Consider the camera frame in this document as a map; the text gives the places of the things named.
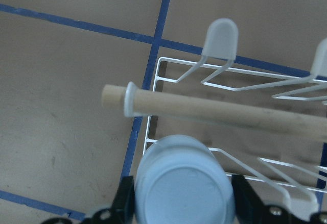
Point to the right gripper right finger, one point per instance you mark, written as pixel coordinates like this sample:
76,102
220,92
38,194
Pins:
249,206

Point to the light blue ikea cup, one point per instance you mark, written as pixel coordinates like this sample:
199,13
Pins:
179,180

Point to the white wire cup rack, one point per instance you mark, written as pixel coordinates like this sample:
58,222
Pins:
221,43

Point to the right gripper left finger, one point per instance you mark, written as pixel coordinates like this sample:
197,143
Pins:
123,206

